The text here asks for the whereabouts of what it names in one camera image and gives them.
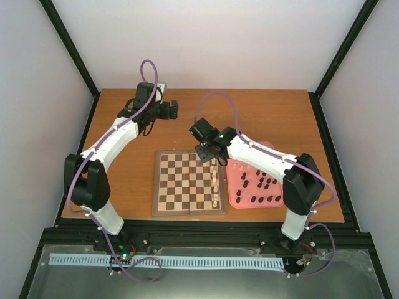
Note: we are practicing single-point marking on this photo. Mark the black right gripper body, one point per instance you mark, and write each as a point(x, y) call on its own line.
point(206, 156)

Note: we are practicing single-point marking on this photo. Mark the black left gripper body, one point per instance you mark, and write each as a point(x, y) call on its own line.
point(164, 114)

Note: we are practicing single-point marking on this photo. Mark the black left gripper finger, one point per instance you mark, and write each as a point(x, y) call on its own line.
point(174, 106)
point(174, 115)

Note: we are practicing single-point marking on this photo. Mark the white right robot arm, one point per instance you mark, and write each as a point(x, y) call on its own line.
point(300, 178)

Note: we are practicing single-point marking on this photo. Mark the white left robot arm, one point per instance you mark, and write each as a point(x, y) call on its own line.
point(85, 175)

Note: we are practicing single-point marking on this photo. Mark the wooden chessboard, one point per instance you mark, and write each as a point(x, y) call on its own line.
point(182, 185)

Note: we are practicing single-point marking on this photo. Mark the pink plastic tray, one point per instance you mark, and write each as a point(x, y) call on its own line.
point(261, 172)

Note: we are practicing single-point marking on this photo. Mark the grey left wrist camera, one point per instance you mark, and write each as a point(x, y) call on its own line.
point(160, 91)

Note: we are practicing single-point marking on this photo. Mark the left black frame post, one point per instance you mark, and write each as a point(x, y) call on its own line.
point(61, 30)

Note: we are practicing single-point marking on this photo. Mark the black frame post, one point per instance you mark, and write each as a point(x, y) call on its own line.
point(347, 43)
point(61, 30)

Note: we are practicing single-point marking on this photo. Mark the black aluminium frame rail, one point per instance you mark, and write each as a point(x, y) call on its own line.
point(201, 233)

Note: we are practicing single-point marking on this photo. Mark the light blue cable duct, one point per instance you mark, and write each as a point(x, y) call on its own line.
point(170, 262)

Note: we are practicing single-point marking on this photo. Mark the right black frame post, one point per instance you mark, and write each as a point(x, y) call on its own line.
point(347, 43)

